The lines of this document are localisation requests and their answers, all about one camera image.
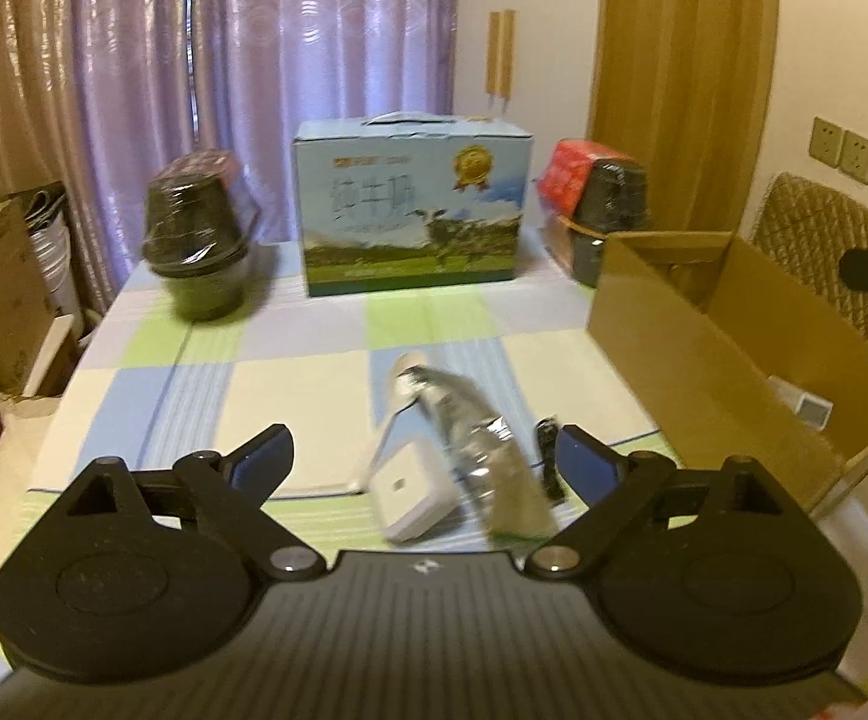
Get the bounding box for black cable bundle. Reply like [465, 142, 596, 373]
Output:
[535, 414, 570, 506]

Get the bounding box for silver foil pouch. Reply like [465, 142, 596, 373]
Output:
[406, 366, 558, 541]

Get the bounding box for white square plastic container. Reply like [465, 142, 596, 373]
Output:
[367, 439, 460, 543]

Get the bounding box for white speckled spoon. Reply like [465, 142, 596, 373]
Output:
[346, 349, 427, 494]

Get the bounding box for quilted brown chair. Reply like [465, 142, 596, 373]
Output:
[750, 172, 868, 341]

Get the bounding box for open cardboard box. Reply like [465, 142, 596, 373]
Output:
[587, 232, 868, 511]

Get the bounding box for cardboard boxes beside table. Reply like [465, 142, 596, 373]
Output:
[0, 182, 84, 395]

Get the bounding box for wooden door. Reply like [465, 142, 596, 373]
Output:
[587, 0, 779, 232]

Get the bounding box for right black wrapped bowl stack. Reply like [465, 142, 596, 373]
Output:
[537, 138, 649, 288]

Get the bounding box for black wrapped bowl stack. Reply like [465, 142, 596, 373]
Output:
[141, 149, 260, 322]
[537, 138, 649, 288]

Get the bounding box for left black wrapped bowl stack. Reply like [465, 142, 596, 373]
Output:
[141, 149, 260, 322]

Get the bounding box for blue milk carton box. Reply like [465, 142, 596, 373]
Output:
[294, 112, 533, 298]

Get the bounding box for purple curtain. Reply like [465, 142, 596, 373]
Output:
[0, 0, 457, 310]

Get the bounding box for double wall socket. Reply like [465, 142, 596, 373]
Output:
[809, 117, 868, 185]

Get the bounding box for wooden wall strip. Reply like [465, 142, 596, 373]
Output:
[484, 10, 517, 104]

